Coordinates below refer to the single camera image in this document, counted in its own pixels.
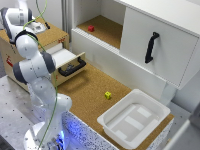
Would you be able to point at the pink block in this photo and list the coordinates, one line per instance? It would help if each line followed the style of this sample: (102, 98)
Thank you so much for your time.
(90, 28)

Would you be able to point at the white plastic box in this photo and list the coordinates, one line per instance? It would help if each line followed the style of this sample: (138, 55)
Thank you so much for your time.
(133, 123)

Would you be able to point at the wooden drawer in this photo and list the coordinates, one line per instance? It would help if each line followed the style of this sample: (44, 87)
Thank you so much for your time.
(63, 55)

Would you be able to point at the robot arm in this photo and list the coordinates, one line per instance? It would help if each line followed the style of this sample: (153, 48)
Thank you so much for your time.
(35, 68)

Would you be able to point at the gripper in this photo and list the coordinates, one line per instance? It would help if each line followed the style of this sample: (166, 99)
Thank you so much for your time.
(39, 28)

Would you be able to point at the white cabinet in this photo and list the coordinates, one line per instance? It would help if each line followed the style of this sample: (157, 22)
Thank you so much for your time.
(100, 56)

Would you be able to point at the wooden drawer box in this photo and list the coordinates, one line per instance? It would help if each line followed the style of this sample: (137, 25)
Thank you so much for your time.
(53, 36)

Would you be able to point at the yellow block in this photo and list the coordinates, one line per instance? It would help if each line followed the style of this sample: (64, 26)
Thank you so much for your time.
(107, 95)

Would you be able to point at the white sliding door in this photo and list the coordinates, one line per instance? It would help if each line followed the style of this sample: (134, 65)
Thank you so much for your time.
(173, 50)

